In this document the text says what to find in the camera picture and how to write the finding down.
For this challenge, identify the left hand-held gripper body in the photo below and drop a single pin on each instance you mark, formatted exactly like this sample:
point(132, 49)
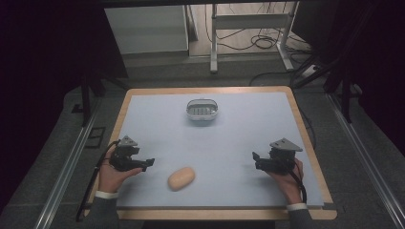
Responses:
point(123, 156)

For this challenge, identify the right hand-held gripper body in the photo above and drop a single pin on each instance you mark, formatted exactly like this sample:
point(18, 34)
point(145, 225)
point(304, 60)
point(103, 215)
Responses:
point(280, 157)

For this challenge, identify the tan potato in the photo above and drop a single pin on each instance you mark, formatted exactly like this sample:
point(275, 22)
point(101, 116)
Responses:
point(181, 178)

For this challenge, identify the white oval basket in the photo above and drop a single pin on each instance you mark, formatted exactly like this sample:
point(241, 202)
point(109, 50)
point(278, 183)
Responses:
point(202, 109)

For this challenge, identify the person's left hand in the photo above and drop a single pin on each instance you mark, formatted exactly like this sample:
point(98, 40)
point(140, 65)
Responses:
point(112, 176)

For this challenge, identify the person's right hand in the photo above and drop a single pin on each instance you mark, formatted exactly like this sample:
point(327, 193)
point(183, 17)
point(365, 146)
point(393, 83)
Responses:
point(288, 184)

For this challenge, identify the light blue table mat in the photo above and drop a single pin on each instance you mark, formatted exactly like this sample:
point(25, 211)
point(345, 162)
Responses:
point(219, 149)

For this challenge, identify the black stand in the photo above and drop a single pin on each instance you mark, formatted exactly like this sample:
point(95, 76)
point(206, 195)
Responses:
point(342, 86)
point(92, 92)

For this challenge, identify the white power strip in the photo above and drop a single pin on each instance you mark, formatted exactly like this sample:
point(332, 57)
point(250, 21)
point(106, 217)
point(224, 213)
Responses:
point(309, 71)

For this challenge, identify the grey cabinet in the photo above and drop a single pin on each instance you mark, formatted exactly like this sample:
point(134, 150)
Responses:
point(148, 28)

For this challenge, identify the aluminium rail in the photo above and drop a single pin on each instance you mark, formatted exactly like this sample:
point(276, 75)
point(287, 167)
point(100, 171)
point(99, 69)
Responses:
point(366, 159)
point(65, 171)

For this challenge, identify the white metal desk frame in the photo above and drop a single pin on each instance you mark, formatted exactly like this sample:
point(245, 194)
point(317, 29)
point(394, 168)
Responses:
point(251, 28)

